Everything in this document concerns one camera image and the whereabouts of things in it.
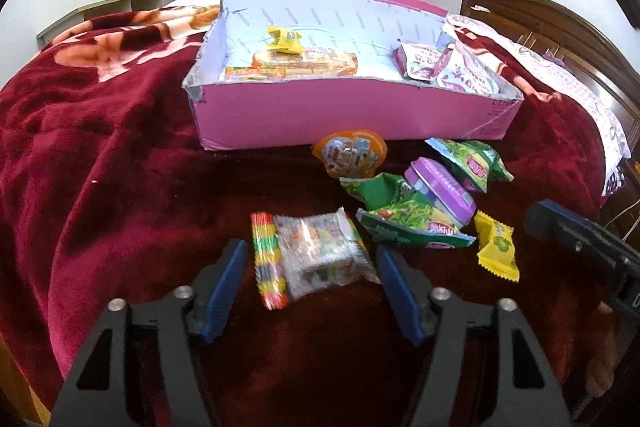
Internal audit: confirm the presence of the red floral blanket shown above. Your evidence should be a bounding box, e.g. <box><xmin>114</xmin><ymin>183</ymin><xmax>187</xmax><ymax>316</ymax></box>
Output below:
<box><xmin>0</xmin><ymin>4</ymin><xmax>616</xmax><ymax>427</ymax></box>

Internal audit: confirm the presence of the purple plastic jelly cup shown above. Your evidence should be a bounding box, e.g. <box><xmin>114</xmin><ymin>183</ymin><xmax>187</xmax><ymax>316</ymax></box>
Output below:
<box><xmin>404</xmin><ymin>158</ymin><xmax>477</xmax><ymax>228</ymax></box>

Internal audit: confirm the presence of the green pea snack packet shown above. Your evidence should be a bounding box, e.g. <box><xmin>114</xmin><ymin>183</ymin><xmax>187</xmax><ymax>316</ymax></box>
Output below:
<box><xmin>340</xmin><ymin>173</ymin><xmax>417</xmax><ymax>208</ymax></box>
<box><xmin>357</xmin><ymin>201</ymin><xmax>477</xmax><ymax>251</ymax></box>
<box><xmin>425</xmin><ymin>138</ymin><xmax>514</xmax><ymax>194</ymax></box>

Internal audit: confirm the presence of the clear snack packet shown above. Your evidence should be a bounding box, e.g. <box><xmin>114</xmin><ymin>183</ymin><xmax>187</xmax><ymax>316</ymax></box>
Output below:
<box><xmin>275</xmin><ymin>207</ymin><xmax>381</xmax><ymax>301</ymax></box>

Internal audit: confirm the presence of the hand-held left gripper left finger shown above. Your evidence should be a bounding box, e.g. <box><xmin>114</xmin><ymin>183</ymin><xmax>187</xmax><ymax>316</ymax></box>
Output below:
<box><xmin>50</xmin><ymin>238</ymin><xmax>249</xmax><ymax>427</ymax></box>

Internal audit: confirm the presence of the orange jelly cup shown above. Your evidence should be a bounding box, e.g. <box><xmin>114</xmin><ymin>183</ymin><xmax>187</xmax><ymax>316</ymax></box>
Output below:
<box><xmin>312</xmin><ymin>128</ymin><xmax>389</xmax><ymax>180</ymax></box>

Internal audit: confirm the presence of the pink cardboard box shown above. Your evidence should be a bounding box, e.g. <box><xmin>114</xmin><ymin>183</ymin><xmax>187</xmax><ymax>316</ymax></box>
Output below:
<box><xmin>181</xmin><ymin>0</ymin><xmax>525</xmax><ymax>152</ymax></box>

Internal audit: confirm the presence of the yellow candy packet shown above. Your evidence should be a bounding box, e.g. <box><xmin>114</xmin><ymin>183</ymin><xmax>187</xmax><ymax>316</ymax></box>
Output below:
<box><xmin>267</xmin><ymin>26</ymin><xmax>304</xmax><ymax>54</ymax></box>
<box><xmin>473</xmin><ymin>210</ymin><xmax>521</xmax><ymax>283</ymax></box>

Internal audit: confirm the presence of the golden cracker packet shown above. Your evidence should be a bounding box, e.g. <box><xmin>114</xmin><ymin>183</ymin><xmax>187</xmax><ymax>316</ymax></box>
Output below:
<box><xmin>252</xmin><ymin>48</ymin><xmax>359</xmax><ymax>78</ymax></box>

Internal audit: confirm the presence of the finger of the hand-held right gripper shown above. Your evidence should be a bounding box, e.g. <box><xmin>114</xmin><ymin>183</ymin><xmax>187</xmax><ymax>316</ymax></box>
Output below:
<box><xmin>525</xmin><ymin>199</ymin><xmax>640</xmax><ymax>293</ymax></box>

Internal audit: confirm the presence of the orange red snack packet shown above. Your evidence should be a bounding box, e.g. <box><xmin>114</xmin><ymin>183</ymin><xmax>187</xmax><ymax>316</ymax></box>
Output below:
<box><xmin>225</xmin><ymin>66</ymin><xmax>288</xmax><ymax>82</ymax></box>

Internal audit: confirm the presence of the rainbow striped candy strip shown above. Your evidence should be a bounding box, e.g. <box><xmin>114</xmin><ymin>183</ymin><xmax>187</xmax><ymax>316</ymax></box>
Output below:
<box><xmin>250</xmin><ymin>212</ymin><xmax>291</xmax><ymax>311</ymax></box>

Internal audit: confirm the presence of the white pink jelly pouch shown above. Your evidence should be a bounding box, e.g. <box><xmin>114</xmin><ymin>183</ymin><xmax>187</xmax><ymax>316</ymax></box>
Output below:
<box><xmin>432</xmin><ymin>42</ymin><xmax>502</xmax><ymax>96</ymax></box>
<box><xmin>394</xmin><ymin>41</ymin><xmax>442</xmax><ymax>80</ymax></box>

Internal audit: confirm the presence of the grey shelf unit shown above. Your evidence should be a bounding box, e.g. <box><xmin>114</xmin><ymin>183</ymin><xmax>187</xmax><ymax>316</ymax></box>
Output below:
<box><xmin>36</xmin><ymin>0</ymin><xmax>166</xmax><ymax>50</ymax></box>

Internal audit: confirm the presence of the wooden headboard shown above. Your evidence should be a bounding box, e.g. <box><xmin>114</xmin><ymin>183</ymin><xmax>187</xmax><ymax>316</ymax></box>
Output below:
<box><xmin>459</xmin><ymin>0</ymin><xmax>640</xmax><ymax>132</ymax></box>

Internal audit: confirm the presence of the person's right hand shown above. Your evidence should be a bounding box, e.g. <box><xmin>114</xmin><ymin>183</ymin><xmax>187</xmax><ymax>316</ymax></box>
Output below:
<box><xmin>587</xmin><ymin>302</ymin><xmax>618</xmax><ymax>400</ymax></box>

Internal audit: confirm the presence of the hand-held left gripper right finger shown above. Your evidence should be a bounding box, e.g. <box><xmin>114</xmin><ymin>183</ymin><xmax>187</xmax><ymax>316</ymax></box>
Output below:
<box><xmin>375</xmin><ymin>244</ymin><xmax>573</xmax><ymax>427</ymax></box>

